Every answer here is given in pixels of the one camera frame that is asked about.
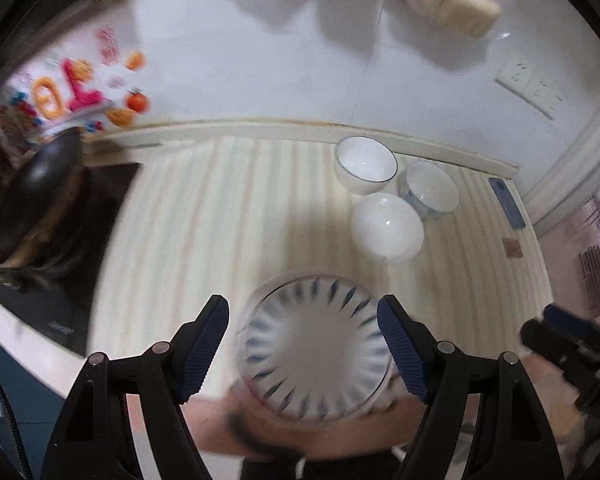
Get white bowl blue pattern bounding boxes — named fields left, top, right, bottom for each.
left=398, top=160, right=460, bottom=221

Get white plate blue dashes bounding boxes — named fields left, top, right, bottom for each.
left=238, top=275, right=396, bottom=422

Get white bowl dark rim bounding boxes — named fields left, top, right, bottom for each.
left=334, top=136, right=399, bottom=196

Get brown square coaster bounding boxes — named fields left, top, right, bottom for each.
left=502, top=237, right=524, bottom=259

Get black induction cooktop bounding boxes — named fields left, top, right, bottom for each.
left=0, top=162, right=140, bottom=356

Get blue smartphone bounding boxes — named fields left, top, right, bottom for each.
left=489, top=178, right=527, bottom=230

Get black wok pan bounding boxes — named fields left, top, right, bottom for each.
left=0, top=127, right=83, bottom=270

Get white wall socket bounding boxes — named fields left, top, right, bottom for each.
left=494, top=54, right=566, bottom=120

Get colourful wall sticker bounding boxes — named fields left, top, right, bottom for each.
left=0, top=18, right=150, bottom=145

